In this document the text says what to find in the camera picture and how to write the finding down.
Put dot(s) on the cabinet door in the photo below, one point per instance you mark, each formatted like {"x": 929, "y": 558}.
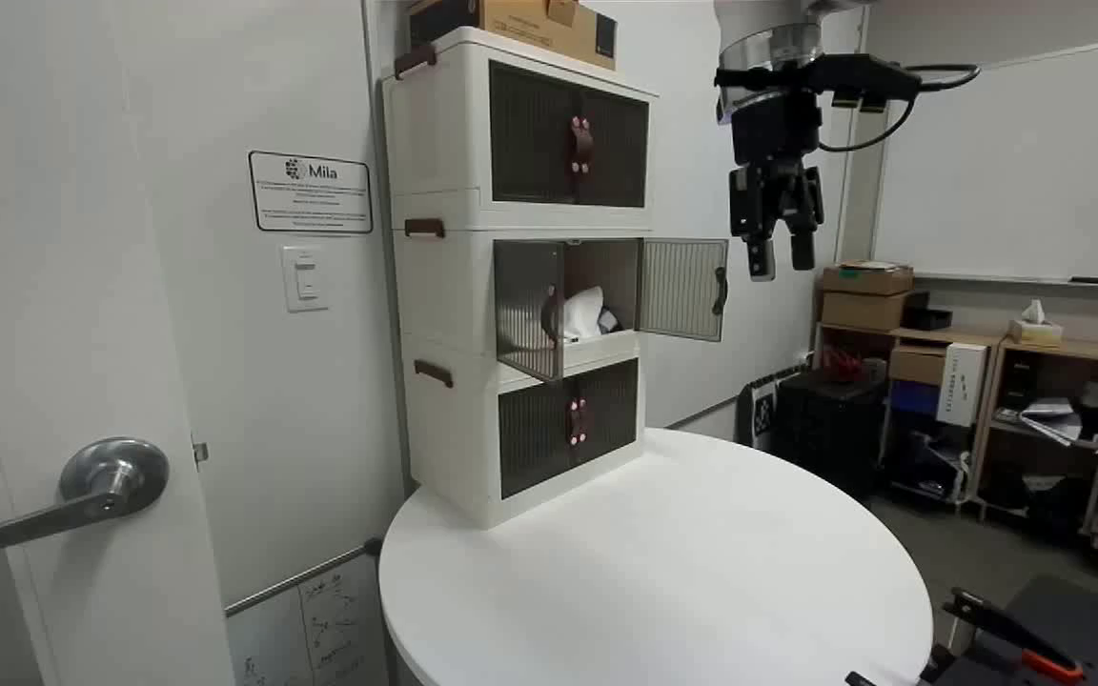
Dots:
{"x": 550, "y": 309}
{"x": 684, "y": 287}

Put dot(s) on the white object inside cabinet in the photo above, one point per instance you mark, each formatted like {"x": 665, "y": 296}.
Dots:
{"x": 582, "y": 321}

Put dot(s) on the silver door lever handle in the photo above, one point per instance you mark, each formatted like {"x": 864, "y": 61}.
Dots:
{"x": 109, "y": 479}

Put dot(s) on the white box on shelf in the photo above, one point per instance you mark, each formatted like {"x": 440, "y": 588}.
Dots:
{"x": 963, "y": 381}

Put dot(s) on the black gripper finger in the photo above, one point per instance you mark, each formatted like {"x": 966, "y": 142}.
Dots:
{"x": 803, "y": 213}
{"x": 754, "y": 223}

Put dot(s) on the white wall sign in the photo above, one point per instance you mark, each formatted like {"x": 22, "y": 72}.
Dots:
{"x": 296, "y": 192}

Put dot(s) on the cardboard box on cabinet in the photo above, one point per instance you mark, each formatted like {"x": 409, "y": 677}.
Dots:
{"x": 555, "y": 23}

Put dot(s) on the black red tool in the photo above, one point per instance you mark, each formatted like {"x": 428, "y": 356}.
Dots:
{"x": 1035, "y": 654}

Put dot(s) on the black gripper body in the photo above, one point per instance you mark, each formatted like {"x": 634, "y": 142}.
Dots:
{"x": 774, "y": 115}

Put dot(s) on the white round table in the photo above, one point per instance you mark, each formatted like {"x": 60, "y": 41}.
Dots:
{"x": 695, "y": 566}

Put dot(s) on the black bin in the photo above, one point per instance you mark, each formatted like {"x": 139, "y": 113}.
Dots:
{"x": 832, "y": 429}

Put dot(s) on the white light switch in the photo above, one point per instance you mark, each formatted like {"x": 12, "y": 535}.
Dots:
{"x": 303, "y": 279}

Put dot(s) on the white three-tier storage cabinet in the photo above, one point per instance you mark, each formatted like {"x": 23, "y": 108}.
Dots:
{"x": 497, "y": 155}

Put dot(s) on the white door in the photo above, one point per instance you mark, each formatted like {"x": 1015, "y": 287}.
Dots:
{"x": 90, "y": 352}

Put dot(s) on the tissue box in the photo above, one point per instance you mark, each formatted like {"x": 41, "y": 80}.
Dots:
{"x": 1035, "y": 324}

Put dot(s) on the cardboard box on shelf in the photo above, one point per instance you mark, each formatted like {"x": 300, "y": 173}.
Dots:
{"x": 864, "y": 297}

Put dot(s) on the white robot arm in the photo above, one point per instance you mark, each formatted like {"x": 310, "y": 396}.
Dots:
{"x": 769, "y": 35}

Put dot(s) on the wooden shelf unit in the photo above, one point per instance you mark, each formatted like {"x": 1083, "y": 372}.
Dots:
{"x": 1029, "y": 450}

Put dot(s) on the whiteboard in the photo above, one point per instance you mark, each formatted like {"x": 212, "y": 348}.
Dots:
{"x": 1000, "y": 175}

